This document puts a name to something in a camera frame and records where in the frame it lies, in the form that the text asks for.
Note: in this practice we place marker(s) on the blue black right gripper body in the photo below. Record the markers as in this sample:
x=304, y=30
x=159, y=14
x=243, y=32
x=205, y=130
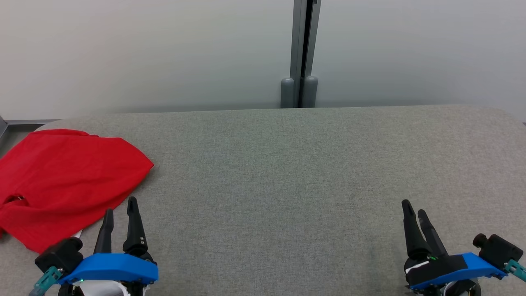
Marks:
x=448, y=269

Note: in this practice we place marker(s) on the red shorts with white stripe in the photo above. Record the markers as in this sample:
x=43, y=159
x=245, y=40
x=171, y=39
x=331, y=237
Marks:
x=70, y=181

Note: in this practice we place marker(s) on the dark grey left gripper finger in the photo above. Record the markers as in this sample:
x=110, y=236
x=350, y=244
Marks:
x=134, y=234
x=104, y=234

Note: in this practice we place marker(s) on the grey partition base rail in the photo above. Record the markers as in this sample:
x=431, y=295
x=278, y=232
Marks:
x=28, y=122

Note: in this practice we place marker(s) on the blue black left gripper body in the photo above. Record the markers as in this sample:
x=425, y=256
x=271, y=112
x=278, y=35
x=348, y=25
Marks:
x=115, y=267

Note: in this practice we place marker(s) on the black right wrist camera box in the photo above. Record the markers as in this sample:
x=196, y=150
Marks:
x=499, y=248

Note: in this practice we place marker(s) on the grey metal partition post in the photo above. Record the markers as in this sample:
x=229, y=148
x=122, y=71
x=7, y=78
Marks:
x=302, y=49

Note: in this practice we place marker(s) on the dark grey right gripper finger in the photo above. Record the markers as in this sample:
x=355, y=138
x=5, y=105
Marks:
x=413, y=234
x=433, y=238

